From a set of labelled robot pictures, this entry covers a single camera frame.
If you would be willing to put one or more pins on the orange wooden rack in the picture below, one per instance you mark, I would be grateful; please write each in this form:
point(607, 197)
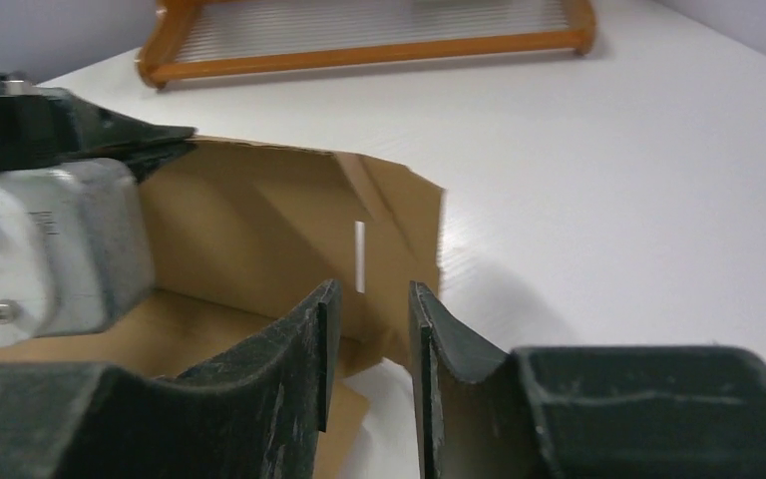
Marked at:
point(207, 39)

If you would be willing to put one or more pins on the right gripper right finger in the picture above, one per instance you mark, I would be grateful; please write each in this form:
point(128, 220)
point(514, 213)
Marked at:
point(650, 411)

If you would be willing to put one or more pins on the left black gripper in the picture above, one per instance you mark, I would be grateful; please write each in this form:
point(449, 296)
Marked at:
point(43, 130)

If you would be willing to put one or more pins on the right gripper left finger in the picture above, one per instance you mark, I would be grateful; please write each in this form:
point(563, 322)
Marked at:
point(254, 410)

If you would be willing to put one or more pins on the brown cardboard box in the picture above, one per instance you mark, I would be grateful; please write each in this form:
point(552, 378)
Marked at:
point(241, 234)

